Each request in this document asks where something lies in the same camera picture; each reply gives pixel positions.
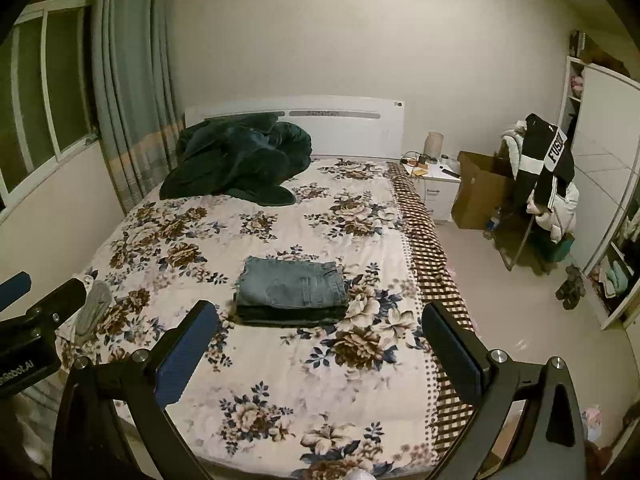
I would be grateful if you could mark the white nightstand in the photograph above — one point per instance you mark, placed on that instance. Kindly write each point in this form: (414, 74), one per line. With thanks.
(440, 195)

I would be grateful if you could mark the white wardrobe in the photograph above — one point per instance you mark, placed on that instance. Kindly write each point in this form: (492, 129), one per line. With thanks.
(600, 160)

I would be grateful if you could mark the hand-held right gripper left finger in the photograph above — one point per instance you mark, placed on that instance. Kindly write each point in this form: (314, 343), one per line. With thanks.
(187, 345)

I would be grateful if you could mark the blue jeans pants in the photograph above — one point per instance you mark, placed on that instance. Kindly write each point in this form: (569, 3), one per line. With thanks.
(292, 282)

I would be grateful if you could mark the white framed window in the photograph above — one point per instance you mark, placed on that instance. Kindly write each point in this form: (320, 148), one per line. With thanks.
(45, 95)

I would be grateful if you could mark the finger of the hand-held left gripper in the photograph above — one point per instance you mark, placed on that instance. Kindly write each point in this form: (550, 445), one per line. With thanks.
(62, 297)
(12, 287)

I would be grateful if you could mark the teal folded cloth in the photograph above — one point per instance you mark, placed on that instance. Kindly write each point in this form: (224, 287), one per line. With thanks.
(616, 277)

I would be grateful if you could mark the brown cardboard box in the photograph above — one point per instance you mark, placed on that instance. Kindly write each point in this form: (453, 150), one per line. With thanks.
(480, 190)

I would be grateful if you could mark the beige jar lamp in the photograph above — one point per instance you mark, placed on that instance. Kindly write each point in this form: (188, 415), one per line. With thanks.
(434, 144)

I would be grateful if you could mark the dark green comforter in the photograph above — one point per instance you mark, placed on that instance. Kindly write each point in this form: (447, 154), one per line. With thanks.
(235, 160)

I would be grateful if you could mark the bed with floral sheet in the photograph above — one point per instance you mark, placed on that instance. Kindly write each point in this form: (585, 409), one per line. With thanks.
(280, 385)

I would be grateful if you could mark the white bed headboard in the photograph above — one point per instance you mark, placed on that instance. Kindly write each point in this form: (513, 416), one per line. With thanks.
(345, 127)

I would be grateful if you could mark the grey-blue striped curtain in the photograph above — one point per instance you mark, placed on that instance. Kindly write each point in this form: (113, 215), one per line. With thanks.
(132, 85)

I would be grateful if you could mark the black and white jacket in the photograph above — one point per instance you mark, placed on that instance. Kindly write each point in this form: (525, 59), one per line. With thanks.
(545, 160)

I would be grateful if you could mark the pink cloth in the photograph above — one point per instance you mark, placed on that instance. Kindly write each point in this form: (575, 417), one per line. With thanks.
(577, 86)

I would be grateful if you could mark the chair with piled clothes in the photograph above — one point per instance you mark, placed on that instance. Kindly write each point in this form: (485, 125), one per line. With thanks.
(562, 210)

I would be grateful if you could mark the grey garment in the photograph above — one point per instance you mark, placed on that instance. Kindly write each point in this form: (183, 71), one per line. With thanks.
(94, 310)

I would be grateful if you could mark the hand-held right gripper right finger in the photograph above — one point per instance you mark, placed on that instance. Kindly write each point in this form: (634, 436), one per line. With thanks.
(450, 355)

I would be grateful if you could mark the black remote control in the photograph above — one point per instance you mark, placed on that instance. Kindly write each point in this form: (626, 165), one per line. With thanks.
(451, 173)

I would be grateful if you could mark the pink printed bag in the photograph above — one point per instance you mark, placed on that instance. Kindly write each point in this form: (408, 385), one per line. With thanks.
(592, 422)

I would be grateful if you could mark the dark slippers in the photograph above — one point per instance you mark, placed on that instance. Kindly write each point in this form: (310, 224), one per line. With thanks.
(571, 287)

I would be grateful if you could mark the brown checkered bed sheet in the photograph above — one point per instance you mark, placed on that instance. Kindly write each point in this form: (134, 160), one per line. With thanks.
(425, 245)

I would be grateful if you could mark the folded dark pants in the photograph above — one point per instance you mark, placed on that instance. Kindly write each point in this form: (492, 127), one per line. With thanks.
(290, 316)

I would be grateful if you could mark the plastic bottle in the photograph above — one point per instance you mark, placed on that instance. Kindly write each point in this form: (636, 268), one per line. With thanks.
(494, 220)

